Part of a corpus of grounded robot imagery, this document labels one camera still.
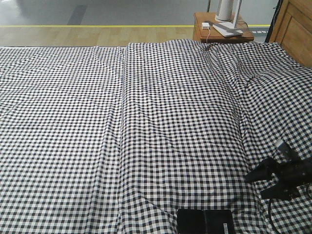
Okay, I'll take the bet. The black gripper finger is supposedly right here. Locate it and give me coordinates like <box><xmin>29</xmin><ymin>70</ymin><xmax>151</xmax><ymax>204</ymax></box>
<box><xmin>260</xmin><ymin>182</ymin><xmax>296</xmax><ymax>200</ymax></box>
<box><xmin>245</xmin><ymin>157</ymin><xmax>279</xmax><ymax>183</ymax></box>

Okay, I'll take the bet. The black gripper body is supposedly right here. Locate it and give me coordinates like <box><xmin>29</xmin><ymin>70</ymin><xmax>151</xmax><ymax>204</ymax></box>
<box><xmin>277</xmin><ymin>159</ymin><xmax>312</xmax><ymax>195</ymax></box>

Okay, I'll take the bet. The black foldable smartphone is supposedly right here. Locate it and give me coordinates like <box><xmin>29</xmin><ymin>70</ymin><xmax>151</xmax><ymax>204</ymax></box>
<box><xmin>177</xmin><ymin>209</ymin><xmax>236</xmax><ymax>234</ymax></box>

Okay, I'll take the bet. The wooden headboard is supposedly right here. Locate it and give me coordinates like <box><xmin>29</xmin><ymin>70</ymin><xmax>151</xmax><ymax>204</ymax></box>
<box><xmin>269</xmin><ymin>0</ymin><xmax>312</xmax><ymax>67</ymax></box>

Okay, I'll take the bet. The white charger adapter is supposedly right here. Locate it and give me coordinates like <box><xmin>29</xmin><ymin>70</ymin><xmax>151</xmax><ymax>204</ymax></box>
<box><xmin>201</xmin><ymin>22</ymin><xmax>210</xmax><ymax>30</ymax></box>

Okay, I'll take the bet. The wooden bedside table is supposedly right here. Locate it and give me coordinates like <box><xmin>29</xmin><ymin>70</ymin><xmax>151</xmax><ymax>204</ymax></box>
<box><xmin>193</xmin><ymin>12</ymin><xmax>254</xmax><ymax>43</ymax></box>

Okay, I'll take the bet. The black white checkered bedsheet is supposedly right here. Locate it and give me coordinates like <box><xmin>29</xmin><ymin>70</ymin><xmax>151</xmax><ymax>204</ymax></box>
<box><xmin>0</xmin><ymin>39</ymin><xmax>312</xmax><ymax>234</ymax></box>

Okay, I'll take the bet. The black camera cable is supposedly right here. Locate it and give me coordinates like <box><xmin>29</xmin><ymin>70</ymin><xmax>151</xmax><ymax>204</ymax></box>
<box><xmin>267</xmin><ymin>182</ymin><xmax>312</xmax><ymax>234</ymax></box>

